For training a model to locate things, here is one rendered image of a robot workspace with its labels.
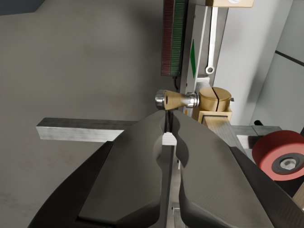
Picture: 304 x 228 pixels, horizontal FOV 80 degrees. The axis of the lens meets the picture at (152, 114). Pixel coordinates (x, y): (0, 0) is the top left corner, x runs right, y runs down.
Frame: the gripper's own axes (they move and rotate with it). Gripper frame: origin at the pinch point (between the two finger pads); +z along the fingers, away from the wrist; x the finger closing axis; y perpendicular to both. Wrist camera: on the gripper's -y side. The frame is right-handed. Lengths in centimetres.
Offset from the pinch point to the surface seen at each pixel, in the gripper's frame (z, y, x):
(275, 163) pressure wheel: 10.1, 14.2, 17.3
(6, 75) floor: 100, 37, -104
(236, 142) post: 7.3, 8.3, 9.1
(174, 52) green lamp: 30.2, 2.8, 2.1
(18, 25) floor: 100, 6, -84
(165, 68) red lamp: 30.2, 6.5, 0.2
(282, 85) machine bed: 30.8, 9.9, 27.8
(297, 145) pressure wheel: 9.8, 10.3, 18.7
